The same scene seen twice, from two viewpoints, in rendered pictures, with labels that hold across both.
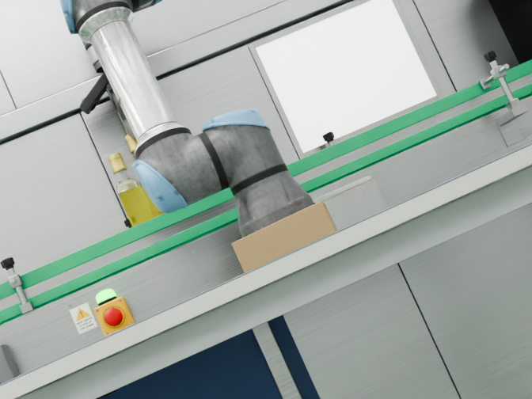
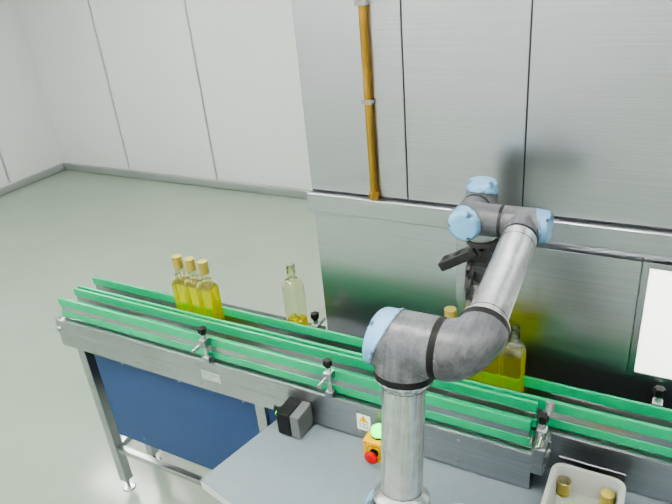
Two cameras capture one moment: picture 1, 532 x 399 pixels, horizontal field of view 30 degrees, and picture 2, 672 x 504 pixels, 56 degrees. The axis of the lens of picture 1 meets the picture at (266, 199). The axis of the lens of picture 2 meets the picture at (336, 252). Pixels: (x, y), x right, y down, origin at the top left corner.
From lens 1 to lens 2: 1.81 m
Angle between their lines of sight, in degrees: 49
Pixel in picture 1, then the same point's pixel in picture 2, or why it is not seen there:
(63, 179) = (422, 268)
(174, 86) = (547, 259)
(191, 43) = (587, 230)
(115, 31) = (398, 406)
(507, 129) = not seen: outside the picture
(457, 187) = not seen: outside the picture
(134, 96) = (387, 466)
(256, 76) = (632, 292)
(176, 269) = (439, 440)
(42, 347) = (332, 418)
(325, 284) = not seen: outside the picture
